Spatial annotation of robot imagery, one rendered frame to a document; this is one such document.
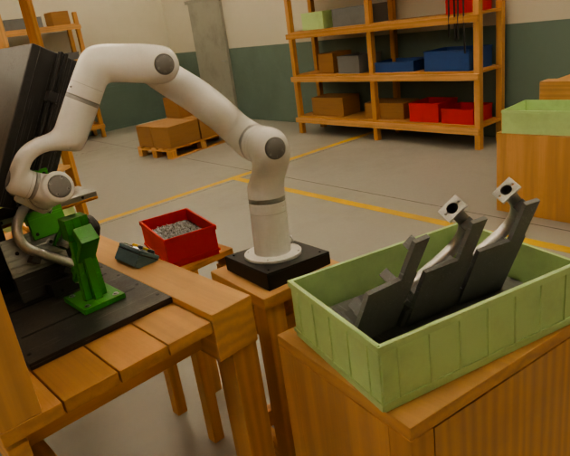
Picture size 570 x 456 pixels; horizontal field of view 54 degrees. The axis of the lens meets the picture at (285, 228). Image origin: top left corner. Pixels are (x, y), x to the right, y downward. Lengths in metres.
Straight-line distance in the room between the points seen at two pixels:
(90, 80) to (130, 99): 10.37
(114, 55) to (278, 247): 0.74
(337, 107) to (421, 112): 1.42
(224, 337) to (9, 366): 0.56
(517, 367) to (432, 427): 0.29
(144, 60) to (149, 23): 10.69
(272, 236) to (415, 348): 0.69
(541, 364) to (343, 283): 0.54
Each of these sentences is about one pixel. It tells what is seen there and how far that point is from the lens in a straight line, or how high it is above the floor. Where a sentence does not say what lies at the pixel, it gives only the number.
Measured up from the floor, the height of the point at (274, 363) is 0.62.
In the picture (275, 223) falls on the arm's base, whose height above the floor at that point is 1.02.
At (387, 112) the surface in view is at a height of 0.35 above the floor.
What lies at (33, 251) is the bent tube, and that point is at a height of 1.05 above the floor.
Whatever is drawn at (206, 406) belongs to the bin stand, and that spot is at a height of 0.19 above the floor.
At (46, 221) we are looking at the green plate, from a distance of 1.94.
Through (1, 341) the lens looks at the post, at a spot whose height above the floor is 1.08.
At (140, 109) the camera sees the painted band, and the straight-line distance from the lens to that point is 12.06.
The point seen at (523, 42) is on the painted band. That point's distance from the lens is 6.82.
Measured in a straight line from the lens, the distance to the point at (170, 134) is 7.99.
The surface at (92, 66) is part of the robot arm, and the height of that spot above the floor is 1.57.
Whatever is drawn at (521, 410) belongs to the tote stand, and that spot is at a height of 0.63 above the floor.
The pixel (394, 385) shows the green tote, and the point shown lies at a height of 0.85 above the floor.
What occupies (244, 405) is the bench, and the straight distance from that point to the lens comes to 1.75.
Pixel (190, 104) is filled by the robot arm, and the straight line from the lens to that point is 1.67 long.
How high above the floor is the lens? 1.62
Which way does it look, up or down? 20 degrees down
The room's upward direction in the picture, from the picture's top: 8 degrees counter-clockwise
